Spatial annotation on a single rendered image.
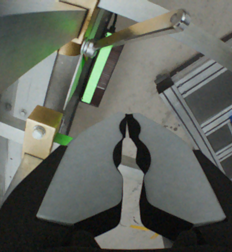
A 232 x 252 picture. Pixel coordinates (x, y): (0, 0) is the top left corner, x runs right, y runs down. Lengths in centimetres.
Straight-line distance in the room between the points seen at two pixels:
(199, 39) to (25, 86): 46
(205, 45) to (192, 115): 81
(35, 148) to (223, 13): 115
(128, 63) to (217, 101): 52
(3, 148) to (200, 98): 90
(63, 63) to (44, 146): 19
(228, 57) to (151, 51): 88
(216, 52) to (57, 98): 34
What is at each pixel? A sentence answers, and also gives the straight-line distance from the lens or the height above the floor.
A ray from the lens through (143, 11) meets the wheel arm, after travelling 26.
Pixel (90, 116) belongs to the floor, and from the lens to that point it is 129.
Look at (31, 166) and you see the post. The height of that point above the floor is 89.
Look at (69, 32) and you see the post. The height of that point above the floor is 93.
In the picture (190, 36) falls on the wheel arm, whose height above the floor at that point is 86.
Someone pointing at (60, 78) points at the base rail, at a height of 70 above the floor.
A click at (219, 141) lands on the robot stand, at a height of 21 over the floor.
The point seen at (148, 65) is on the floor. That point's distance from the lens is 117.
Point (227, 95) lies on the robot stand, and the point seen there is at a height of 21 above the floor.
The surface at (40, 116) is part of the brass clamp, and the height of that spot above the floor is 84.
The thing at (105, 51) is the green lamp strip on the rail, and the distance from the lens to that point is 42.
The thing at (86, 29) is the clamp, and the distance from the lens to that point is 25.
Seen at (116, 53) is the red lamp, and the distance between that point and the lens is 42.
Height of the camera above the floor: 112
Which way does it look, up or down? 59 degrees down
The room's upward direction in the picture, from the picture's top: 178 degrees counter-clockwise
